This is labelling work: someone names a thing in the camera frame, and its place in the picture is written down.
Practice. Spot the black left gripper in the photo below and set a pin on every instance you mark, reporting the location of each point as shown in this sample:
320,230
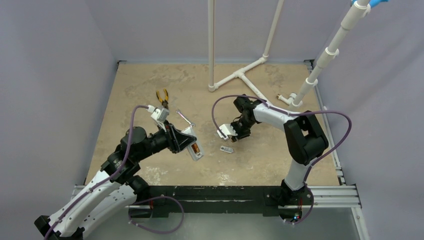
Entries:
176,140

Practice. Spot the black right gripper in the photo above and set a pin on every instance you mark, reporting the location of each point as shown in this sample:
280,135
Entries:
241,131

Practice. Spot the white universal AC remote control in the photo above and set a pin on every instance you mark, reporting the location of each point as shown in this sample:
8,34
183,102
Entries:
190,131

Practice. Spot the orange battery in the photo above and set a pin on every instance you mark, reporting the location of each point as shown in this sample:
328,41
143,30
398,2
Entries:
195,148

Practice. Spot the white remote battery cover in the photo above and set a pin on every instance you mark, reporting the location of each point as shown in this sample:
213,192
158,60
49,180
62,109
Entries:
226,149

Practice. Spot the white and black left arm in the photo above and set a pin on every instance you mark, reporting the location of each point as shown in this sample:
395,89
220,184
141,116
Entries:
116,184

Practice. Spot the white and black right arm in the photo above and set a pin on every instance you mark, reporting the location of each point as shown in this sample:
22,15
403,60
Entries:
304,135

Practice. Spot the silver open-end wrench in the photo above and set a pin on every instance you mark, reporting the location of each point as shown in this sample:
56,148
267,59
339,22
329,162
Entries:
191,124

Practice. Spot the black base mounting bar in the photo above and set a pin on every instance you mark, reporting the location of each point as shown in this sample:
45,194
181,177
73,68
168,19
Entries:
158,201

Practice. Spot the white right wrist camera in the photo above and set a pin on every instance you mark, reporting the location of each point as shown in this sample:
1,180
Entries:
226,131

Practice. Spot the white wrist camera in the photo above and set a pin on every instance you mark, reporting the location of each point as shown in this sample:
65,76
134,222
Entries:
226,131
159,115

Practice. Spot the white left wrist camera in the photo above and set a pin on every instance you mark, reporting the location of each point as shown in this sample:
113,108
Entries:
159,115

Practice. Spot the yellow handled pliers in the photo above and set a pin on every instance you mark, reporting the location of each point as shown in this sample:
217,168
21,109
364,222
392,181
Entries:
163,100

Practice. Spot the white PVC pipe frame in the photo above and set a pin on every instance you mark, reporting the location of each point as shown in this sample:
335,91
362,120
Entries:
243,35

